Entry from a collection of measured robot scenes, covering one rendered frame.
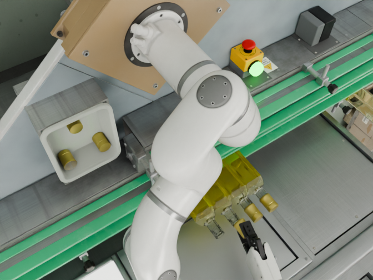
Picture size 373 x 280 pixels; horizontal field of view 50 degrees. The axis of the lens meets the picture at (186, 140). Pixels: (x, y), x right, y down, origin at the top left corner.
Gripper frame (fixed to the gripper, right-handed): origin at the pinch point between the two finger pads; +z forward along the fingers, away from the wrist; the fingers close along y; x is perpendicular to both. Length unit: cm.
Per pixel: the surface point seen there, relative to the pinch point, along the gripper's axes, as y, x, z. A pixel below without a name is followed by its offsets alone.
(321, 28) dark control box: 22, -43, 47
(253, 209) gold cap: 0.4, -4.7, 5.3
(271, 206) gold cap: 0.3, -9.9, 4.6
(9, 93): -17, 60, 88
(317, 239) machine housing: -17.0, -25.7, -3.4
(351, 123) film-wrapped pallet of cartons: -266, -259, 176
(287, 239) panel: -13.1, -15.0, -1.5
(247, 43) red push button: 25, -16, 44
